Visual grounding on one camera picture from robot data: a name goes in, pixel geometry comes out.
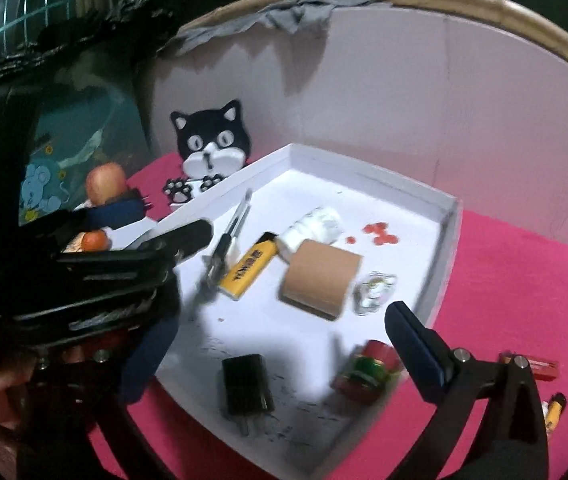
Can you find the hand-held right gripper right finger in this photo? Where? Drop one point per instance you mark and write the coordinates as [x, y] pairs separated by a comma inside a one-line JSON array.
[[416, 345]]

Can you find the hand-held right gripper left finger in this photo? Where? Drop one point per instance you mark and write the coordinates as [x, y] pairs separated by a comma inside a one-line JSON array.
[[148, 350]]

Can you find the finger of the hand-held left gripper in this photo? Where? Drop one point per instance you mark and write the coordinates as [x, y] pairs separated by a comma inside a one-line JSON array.
[[113, 310], [183, 237]]

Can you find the black and silver pen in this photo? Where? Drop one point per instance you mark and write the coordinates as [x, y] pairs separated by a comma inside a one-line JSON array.
[[231, 230]]

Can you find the white shallow box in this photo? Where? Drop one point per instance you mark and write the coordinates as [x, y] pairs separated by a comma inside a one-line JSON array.
[[289, 330]]

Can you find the teal printed curtain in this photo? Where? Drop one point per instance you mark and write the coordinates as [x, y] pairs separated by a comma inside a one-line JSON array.
[[38, 190]]

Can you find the red green tin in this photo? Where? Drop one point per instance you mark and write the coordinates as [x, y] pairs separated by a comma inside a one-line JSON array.
[[369, 370]]

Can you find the shiny foil wrapper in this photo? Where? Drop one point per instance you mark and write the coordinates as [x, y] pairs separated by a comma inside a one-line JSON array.
[[374, 292]]

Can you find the small orange fruit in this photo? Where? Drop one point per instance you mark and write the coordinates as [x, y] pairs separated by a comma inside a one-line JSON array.
[[94, 241]]

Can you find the large yellow lighter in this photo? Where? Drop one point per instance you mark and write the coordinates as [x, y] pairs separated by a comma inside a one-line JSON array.
[[249, 267]]

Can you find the dark blue case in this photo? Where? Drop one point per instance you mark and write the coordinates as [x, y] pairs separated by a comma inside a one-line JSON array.
[[113, 212]]

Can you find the red apple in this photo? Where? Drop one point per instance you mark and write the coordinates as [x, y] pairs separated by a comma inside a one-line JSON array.
[[106, 182]]

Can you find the black charger adapter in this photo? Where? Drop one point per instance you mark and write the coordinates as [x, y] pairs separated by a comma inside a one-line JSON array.
[[246, 385]]

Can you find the black white cat holder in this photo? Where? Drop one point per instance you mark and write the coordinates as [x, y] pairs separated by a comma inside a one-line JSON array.
[[211, 135]]

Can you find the brown tape roll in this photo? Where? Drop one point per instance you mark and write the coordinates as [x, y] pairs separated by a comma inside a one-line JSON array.
[[319, 280]]

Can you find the scattered red tablets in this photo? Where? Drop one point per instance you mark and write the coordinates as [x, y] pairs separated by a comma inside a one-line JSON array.
[[379, 232]]

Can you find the red small box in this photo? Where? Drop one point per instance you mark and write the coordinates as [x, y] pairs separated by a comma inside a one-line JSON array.
[[539, 365]]

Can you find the white gauze roll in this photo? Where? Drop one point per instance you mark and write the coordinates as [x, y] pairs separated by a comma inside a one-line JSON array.
[[314, 227]]

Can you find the small yellow lighter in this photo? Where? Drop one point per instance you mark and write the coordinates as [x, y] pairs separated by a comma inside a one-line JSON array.
[[554, 412]]

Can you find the grey cloth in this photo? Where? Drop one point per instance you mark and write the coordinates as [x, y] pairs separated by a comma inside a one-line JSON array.
[[289, 12]]

